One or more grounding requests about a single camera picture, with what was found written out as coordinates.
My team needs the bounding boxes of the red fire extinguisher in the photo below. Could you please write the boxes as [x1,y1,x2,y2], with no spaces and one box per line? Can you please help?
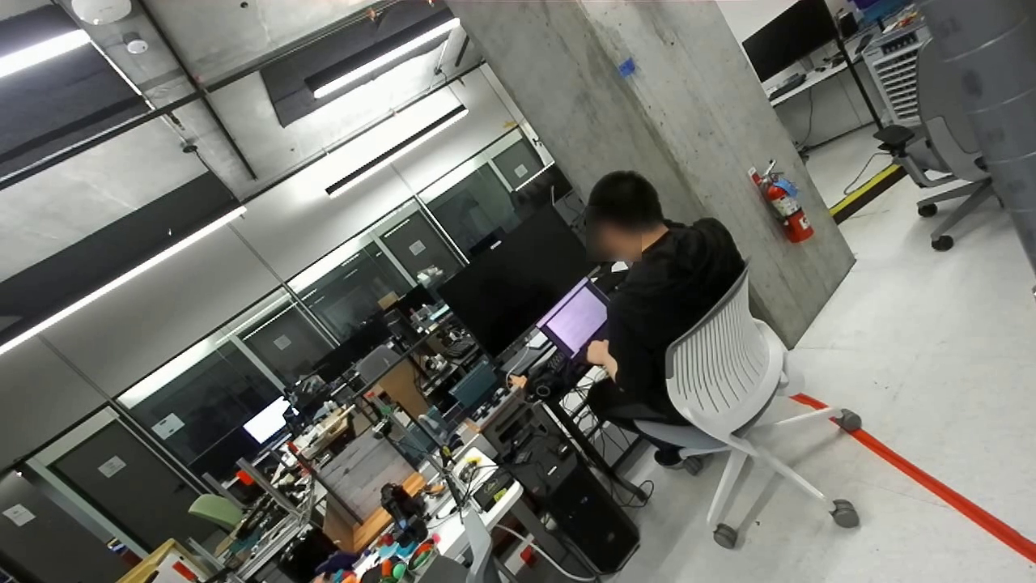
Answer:
[753,165,812,244]

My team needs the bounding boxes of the cluttered work desk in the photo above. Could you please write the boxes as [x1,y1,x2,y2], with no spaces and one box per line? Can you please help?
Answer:
[141,322,608,583]

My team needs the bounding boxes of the grey office chair background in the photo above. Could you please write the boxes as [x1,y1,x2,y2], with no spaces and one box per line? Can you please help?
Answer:
[878,117,993,253]

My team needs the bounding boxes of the white office chair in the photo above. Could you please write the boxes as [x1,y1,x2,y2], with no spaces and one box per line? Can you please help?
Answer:
[639,275,863,546]

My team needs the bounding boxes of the laptop with purple screen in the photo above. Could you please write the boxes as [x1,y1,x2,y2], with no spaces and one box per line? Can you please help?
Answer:
[537,283,608,358]

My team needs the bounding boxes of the small lit monitor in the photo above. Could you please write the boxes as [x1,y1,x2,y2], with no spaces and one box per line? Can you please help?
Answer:
[244,400,287,444]

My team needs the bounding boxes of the seated person in black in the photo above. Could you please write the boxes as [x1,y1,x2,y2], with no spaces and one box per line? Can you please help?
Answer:
[587,173,746,427]

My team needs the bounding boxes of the black computer tower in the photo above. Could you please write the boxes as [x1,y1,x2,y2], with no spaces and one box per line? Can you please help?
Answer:
[483,396,641,575]

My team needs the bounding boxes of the concrete pillar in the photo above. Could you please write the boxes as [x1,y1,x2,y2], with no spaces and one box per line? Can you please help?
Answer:
[448,0,854,342]

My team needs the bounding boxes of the red floor tape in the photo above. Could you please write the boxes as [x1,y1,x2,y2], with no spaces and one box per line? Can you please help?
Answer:
[837,416,1036,565]

